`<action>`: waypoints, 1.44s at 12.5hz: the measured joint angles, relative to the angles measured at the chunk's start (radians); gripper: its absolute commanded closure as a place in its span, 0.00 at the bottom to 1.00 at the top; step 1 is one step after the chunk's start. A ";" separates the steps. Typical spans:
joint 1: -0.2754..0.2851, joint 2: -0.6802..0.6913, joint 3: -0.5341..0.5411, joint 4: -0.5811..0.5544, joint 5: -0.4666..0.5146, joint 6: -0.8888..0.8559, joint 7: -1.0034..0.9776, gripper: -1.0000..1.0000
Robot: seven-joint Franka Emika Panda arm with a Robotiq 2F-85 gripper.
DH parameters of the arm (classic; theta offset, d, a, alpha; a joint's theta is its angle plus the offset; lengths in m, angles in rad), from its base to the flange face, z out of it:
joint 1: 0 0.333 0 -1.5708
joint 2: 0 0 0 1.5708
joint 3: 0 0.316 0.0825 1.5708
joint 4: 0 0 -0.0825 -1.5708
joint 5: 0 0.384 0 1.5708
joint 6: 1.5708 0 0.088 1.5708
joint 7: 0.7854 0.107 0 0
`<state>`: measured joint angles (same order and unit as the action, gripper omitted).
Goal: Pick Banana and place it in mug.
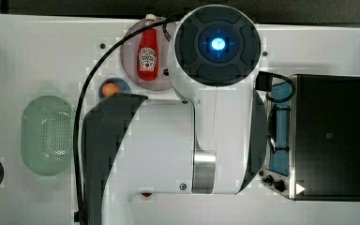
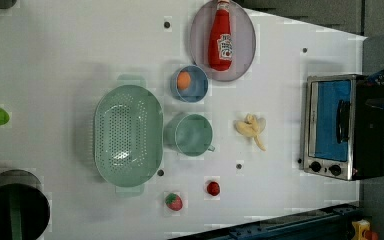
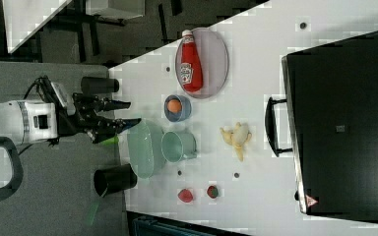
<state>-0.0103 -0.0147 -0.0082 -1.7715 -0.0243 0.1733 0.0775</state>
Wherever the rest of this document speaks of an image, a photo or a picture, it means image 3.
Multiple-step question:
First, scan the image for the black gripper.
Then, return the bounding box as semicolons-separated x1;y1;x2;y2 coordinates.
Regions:
57;92;142;144

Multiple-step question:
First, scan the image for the peeled toy banana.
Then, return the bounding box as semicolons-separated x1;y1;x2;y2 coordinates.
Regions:
220;122;252;161

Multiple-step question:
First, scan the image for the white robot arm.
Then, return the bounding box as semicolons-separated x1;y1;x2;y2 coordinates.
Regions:
0;92;141;146

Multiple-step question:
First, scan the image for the green mug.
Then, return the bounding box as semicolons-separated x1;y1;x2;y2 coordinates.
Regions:
161;131;197;163

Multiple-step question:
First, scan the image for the green perforated colander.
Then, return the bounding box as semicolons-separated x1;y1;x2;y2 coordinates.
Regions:
127;119;166;179

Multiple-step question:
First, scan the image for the orange toy egg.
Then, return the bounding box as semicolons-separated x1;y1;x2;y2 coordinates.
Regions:
166;99;182;113

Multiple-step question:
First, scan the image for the blue bowl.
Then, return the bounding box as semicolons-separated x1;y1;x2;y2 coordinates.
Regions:
163;95;192;122

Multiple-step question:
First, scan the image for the red ketchup bottle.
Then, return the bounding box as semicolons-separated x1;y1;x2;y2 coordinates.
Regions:
180;29;203;92

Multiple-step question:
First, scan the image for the red toy strawberry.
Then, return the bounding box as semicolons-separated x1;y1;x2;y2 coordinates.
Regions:
178;189;194;203

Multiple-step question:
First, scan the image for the grey round plate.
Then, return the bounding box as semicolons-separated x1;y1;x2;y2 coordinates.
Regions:
187;28;229;99

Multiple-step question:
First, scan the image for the red green toy fruit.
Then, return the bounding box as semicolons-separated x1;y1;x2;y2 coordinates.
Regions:
207;185;220;199

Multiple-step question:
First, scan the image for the black toaster oven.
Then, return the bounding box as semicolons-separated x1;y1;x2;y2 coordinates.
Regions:
282;30;378;223

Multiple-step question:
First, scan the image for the black cylinder post far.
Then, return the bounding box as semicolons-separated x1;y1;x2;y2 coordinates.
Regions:
81;77;119;94

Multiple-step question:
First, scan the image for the black cylinder post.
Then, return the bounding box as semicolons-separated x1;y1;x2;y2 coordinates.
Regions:
94;164;138;197
81;77;119;94

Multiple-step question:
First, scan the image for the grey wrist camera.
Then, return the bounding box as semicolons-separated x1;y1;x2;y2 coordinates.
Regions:
51;82;76;116

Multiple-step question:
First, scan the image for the black cylinder post near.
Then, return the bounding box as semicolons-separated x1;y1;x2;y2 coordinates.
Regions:
94;164;138;197

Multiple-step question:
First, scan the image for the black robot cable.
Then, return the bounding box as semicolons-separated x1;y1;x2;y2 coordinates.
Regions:
23;76;52;101

